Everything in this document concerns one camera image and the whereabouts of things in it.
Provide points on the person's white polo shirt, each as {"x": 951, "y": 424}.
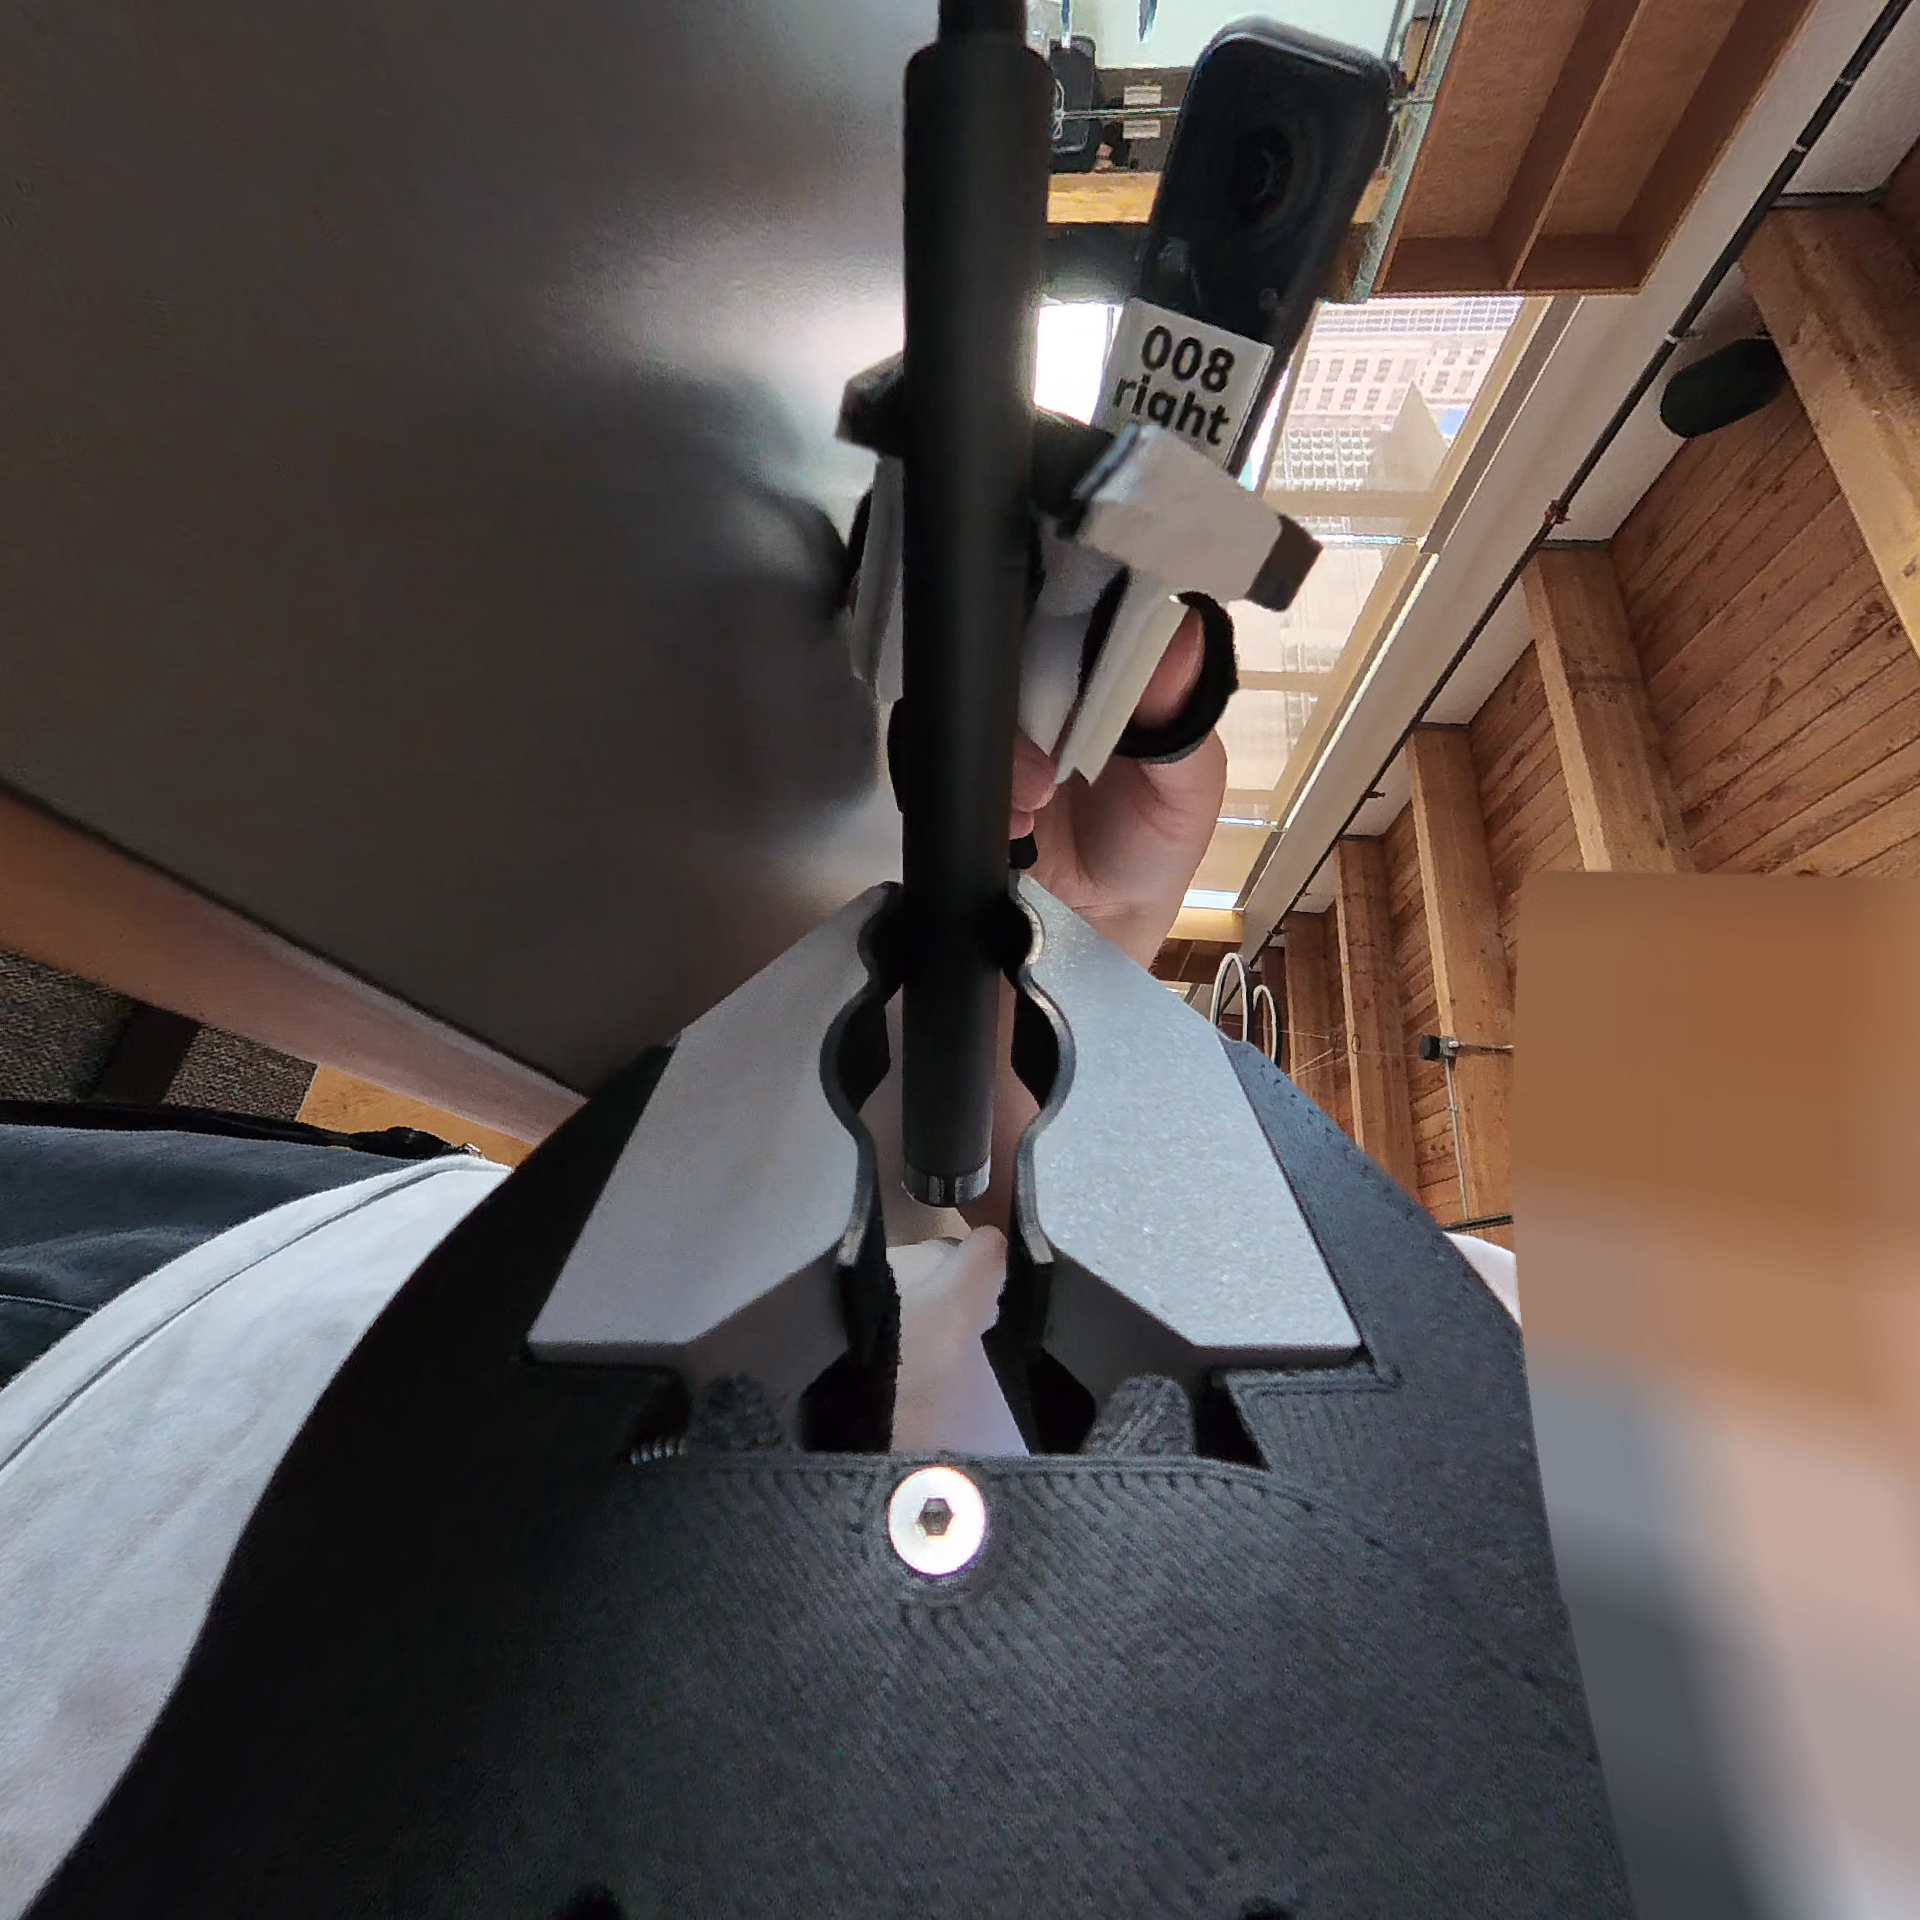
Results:
{"x": 150, "y": 1500}

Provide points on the glass window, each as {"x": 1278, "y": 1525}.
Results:
{"x": 1348, "y": 389}

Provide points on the black ceiling speaker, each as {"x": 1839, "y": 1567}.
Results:
{"x": 1722, "y": 387}

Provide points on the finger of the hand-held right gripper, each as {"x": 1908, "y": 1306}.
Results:
{"x": 1184, "y": 518}
{"x": 873, "y": 405}

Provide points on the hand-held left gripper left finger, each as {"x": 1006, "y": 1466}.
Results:
{"x": 704, "y": 1202}

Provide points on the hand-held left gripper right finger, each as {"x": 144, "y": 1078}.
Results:
{"x": 1184, "y": 1202}

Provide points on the black conduit pipe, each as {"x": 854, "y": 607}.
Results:
{"x": 1555, "y": 516}

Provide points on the dark blue trousers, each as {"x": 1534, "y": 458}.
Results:
{"x": 119, "y": 1231}

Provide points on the black electric screwdriver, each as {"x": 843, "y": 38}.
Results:
{"x": 968, "y": 600}

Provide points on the person's right hand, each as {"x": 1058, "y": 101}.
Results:
{"x": 1142, "y": 855}

